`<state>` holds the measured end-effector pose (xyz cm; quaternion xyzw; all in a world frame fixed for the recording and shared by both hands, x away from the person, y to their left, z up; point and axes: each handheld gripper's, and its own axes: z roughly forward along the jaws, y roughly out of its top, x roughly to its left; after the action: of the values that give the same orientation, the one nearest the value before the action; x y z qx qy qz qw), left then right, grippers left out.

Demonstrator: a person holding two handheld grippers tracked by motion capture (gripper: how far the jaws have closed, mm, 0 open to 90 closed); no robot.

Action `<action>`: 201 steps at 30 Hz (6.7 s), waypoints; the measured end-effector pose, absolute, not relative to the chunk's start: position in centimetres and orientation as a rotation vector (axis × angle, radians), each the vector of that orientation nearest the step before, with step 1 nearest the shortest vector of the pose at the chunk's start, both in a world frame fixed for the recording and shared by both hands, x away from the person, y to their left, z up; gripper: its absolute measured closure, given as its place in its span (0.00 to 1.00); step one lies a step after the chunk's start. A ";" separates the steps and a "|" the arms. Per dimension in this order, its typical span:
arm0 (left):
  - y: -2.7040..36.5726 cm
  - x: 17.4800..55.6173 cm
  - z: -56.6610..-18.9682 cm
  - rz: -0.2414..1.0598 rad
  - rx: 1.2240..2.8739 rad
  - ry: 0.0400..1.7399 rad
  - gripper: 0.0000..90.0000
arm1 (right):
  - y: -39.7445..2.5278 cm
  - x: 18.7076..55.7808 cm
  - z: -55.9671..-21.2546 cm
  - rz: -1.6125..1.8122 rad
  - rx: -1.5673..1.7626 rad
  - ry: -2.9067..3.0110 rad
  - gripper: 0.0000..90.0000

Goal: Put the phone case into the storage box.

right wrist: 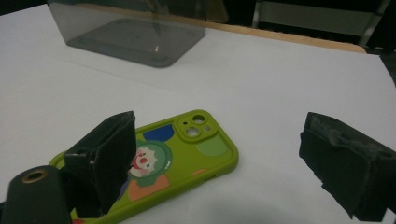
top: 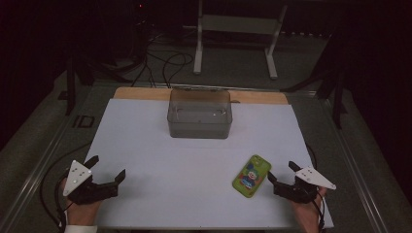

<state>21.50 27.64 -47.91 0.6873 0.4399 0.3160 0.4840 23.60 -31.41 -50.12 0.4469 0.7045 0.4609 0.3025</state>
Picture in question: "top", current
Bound metal floor rail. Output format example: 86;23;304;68
0;84;110;233
319;95;382;233

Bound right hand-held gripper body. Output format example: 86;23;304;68
273;166;337;205

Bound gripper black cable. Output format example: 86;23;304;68
311;193;326;233
39;142;93;233

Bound black cable beside mat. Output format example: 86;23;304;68
305;144;319;171

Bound clear plastic storage box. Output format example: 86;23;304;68
166;88;233;140

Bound green cartoon phone case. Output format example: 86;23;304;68
231;154;272;199

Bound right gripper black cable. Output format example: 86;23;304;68
311;193;326;233

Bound white metal stand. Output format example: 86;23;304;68
192;0;289;81

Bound black stand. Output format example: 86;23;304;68
57;54;130;117
281;32;349;130

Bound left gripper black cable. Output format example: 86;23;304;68
39;142;93;233

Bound person's left hand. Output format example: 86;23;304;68
59;178;103;226

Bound black rectangular floor bracket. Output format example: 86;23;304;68
72;115;96;129

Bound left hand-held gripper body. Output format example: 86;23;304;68
63;159;119;206

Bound black floor cables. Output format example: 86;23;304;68
129;32;195;89

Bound person's right hand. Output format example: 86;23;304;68
292;187;328;233

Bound white table mat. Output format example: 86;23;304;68
82;98;334;230

